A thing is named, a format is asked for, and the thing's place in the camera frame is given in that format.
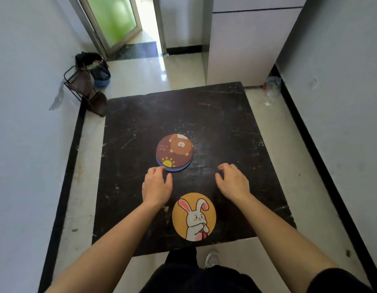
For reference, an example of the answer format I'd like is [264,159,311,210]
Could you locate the person's right hand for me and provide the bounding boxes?
[215,163,252,205]

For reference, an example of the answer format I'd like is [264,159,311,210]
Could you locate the person's left hand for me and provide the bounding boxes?
[142,166,174,208]

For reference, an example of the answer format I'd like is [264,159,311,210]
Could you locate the person's left forearm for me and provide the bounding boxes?
[45,201,164,293]

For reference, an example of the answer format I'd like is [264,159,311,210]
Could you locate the person's right forearm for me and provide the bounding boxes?
[236,194,339,293]

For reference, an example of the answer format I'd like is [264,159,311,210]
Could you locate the blue sun coaster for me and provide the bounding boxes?
[156,155,193,173]

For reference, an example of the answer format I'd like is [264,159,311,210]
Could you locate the brown bear coaster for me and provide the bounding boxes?
[155,134,194,164]

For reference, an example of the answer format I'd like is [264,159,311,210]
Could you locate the orange rabbit coaster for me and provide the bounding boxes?
[172,192,217,242]

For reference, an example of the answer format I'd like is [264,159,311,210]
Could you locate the person's white shoe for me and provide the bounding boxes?
[204,251,221,269]

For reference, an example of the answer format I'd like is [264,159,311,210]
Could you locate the person's black shorts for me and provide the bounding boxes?
[140,246,263,293]

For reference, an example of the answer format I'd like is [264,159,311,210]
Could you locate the clear crumpled plastic bag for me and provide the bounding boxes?
[263,76,282,101]

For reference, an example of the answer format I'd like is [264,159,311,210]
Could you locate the black bag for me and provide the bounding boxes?
[75,52,111,81]

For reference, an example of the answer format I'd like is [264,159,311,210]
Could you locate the white cabinet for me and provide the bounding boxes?
[206,0,308,87]

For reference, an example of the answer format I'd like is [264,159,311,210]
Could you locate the person's black sleeve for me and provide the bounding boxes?
[307,268,373,293]

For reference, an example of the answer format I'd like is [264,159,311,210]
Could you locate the green glass door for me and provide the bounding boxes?
[77,0,143,57]

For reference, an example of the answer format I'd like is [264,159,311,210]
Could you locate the brown wire rack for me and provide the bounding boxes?
[63,65,108,117]

